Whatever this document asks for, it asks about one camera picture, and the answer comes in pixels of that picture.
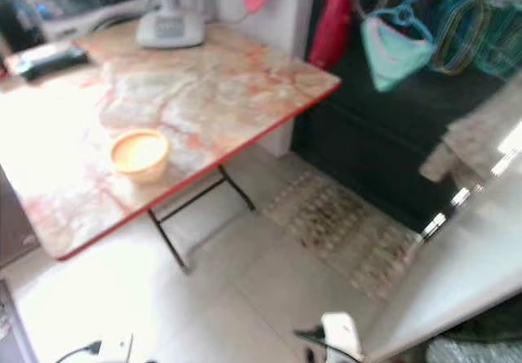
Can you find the white fridge door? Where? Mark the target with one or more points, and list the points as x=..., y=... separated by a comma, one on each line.
x=457, y=273

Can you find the dark brown floor mat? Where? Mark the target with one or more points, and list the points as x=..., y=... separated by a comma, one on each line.
x=24, y=232

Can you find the dark flat tray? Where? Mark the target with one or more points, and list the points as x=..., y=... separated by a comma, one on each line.
x=49, y=59

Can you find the beige plastic bowl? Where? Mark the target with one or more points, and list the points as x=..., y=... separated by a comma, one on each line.
x=140, y=154

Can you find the grey bordered floor mat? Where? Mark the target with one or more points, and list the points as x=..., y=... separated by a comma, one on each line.
x=12, y=330

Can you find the white washing machine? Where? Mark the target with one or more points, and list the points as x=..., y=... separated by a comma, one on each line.
x=86, y=2

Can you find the white fan base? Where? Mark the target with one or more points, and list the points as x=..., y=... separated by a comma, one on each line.
x=171, y=25

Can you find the marble pattern folding table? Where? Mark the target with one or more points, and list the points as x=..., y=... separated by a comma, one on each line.
x=212, y=94

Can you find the speckled patterned floor mat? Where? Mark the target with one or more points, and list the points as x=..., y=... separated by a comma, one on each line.
x=347, y=232

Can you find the red hanging bag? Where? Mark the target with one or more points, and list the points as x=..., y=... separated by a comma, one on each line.
x=333, y=22

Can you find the black cloth cover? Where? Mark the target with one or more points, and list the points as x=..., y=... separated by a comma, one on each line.
x=367, y=143

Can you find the teal hanging garment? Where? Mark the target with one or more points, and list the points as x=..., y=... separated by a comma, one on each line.
x=395, y=53

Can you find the blue clothes hanger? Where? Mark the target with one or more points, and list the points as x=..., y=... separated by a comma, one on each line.
x=408, y=8

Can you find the beige patterned towel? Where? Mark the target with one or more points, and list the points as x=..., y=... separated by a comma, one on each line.
x=477, y=130

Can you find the green hanging bags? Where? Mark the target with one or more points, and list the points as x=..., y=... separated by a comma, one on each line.
x=477, y=28

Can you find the grey knitted textile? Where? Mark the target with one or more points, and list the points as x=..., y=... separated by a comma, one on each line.
x=477, y=351

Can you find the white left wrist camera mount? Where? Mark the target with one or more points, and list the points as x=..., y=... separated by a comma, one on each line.
x=116, y=348

